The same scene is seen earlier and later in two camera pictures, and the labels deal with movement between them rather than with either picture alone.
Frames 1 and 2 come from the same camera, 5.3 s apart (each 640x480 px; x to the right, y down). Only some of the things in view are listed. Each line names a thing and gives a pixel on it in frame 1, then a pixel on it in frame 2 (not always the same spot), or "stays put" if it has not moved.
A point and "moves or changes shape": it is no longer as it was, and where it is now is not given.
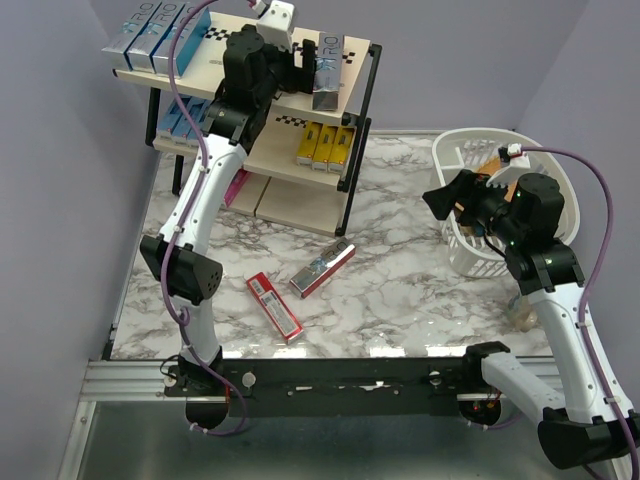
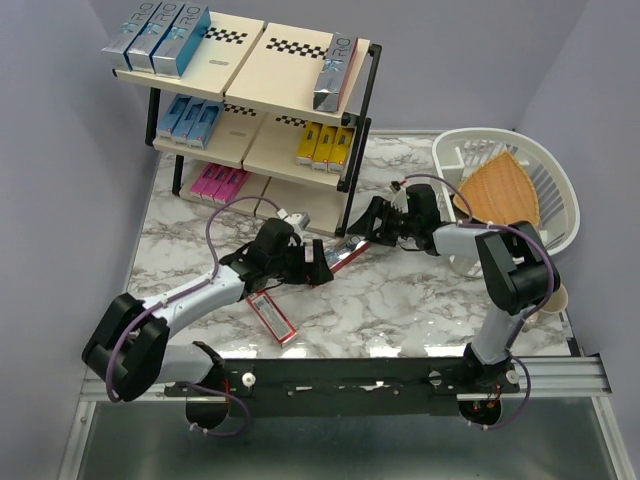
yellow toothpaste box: [323, 148] stays put
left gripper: [298, 79] → [319, 269]
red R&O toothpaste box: [330, 50] moves or changes shape
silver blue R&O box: [139, 52] stays put
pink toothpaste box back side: [235, 185] stays put
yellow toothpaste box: [308, 144] stays put
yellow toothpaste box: [341, 148] stays put
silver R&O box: [114, 51] stays put
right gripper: [467, 188] → [381, 210]
